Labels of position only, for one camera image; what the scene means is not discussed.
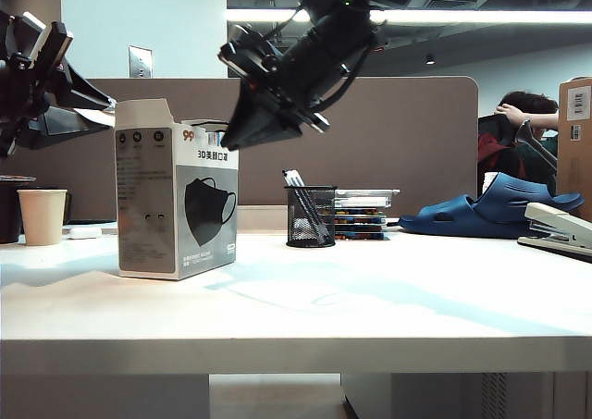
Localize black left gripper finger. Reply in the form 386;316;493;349
26;107;116;151
47;61;117;112

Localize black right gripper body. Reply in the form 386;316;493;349
243;9;386;135

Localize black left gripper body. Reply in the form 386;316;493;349
18;20;75;92

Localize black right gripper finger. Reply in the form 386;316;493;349
220;85;302;152

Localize white grey mask box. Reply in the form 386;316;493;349
114;97;241;281

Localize brown cardboard box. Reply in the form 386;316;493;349
557;77;592;224

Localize white rounded object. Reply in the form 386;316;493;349
68;107;117;129

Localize pens in holder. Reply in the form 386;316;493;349
281;169;325;244

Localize black pen clear cap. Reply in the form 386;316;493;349
286;169;330;244
290;168;335;243

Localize beige paper cup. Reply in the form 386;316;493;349
17;189;68;247

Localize black cylindrical container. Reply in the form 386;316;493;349
0;175;37;244

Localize brown desk partition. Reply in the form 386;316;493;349
0;75;480;221

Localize black mesh pen holder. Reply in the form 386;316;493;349
283;185;338;249

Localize colourful teal-edged card tray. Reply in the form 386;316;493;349
333;217;388;231
333;207;388;219
333;228;388;242

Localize red jacket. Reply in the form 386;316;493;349
476;131;517;173

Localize background person black hair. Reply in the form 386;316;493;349
475;90;561;193

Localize dark blue rubber slipper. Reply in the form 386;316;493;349
398;172;585;240

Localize black jointed stand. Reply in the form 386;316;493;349
512;120;559;193

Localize beige metal stapler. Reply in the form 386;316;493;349
516;201;592;265

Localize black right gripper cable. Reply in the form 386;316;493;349
318;34;376;114

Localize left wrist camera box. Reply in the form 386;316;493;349
20;11;48;35

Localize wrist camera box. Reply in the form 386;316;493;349
20;11;48;35
217;22;278;80

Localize silver wall switch plate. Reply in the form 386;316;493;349
128;44;154;79

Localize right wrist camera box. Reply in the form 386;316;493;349
217;22;278;80

